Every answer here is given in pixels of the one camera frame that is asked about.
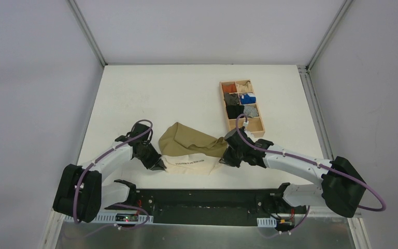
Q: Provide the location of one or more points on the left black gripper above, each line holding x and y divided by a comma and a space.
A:
152, 159

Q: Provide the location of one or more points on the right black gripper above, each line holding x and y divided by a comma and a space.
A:
230, 155

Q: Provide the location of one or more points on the olive and cream underwear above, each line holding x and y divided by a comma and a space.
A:
188, 151

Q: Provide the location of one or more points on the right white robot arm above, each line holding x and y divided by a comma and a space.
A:
335, 184

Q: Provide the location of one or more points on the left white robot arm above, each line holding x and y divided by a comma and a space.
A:
81, 193

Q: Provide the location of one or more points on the black rolled underwear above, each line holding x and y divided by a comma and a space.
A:
233, 111

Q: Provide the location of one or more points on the grey striped rolled underwear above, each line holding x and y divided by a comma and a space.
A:
251, 111

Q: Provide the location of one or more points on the dark grey rolled underwear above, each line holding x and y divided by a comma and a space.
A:
231, 99

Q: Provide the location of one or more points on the blue rolled underwear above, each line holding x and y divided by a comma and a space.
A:
247, 98

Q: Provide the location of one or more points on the orange rolled underwear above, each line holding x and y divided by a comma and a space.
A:
229, 88

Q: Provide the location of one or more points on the beige rolled underwear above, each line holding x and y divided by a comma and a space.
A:
244, 86

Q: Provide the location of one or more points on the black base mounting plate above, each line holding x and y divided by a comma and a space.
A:
220, 207

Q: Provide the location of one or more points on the wooden compartment box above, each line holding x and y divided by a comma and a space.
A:
255, 125

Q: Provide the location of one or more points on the left white cable duct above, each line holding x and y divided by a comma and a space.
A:
124, 218

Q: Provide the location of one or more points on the white cable duct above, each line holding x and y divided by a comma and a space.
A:
269, 222
124, 218

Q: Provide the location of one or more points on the right white cable duct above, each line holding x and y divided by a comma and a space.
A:
269, 222

